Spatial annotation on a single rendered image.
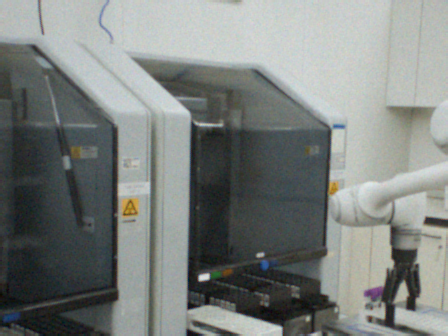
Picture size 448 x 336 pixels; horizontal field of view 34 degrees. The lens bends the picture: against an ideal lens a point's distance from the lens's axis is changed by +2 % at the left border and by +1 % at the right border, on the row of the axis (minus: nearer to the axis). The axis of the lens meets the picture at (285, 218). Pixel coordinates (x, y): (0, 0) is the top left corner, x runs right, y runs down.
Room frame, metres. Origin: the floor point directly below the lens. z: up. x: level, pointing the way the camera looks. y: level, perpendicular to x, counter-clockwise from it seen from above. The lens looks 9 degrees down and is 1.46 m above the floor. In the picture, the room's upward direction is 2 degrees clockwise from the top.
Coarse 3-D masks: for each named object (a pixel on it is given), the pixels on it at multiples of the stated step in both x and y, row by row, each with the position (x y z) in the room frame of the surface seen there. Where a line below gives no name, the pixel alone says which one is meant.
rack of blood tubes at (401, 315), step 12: (360, 312) 2.04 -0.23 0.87; (372, 312) 2.01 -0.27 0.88; (384, 312) 2.01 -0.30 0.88; (396, 312) 2.02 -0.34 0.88; (408, 312) 2.02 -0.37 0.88; (372, 324) 2.01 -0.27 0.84; (396, 324) 2.02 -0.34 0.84; (408, 324) 1.93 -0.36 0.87; (420, 324) 1.91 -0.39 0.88; (432, 324) 1.91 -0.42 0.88; (444, 324) 1.92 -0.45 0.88
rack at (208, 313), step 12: (192, 312) 2.00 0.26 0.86; (204, 312) 1.99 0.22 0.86; (216, 312) 2.00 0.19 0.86; (228, 312) 2.01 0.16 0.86; (192, 324) 2.00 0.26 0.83; (204, 324) 1.99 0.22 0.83; (216, 324) 1.90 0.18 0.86; (228, 324) 1.89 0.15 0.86; (240, 324) 1.89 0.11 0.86; (252, 324) 1.90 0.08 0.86; (264, 324) 1.90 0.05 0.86
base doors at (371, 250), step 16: (352, 240) 4.46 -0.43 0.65; (368, 240) 4.38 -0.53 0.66; (384, 240) 4.30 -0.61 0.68; (432, 240) 4.09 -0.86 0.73; (352, 256) 4.45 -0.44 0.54; (368, 256) 4.37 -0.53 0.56; (384, 256) 4.30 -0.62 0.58; (432, 256) 4.08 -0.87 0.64; (352, 272) 4.45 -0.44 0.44; (368, 272) 4.37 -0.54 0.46; (384, 272) 4.29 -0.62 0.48; (432, 272) 4.08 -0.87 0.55; (352, 288) 4.44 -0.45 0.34; (368, 288) 4.37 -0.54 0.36; (400, 288) 4.21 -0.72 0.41; (432, 288) 4.07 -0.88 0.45; (352, 304) 4.44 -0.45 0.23; (432, 304) 4.07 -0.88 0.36
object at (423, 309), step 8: (400, 304) 2.33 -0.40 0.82; (416, 304) 2.34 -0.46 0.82; (424, 312) 2.25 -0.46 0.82; (432, 312) 2.25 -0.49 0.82; (440, 312) 2.26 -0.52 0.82; (336, 320) 2.11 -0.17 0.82; (344, 320) 2.12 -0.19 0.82; (352, 320) 2.12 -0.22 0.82; (328, 328) 2.05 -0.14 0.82; (336, 328) 2.03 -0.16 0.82; (344, 328) 2.04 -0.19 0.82; (352, 328) 2.04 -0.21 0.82
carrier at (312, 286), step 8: (312, 280) 2.36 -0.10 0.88; (320, 280) 2.37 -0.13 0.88; (296, 288) 2.30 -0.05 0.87; (304, 288) 2.31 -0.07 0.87; (312, 288) 2.34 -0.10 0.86; (320, 288) 2.38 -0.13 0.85; (296, 296) 2.30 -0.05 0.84; (304, 296) 2.31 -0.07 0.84; (312, 296) 2.35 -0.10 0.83; (320, 296) 2.38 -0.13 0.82
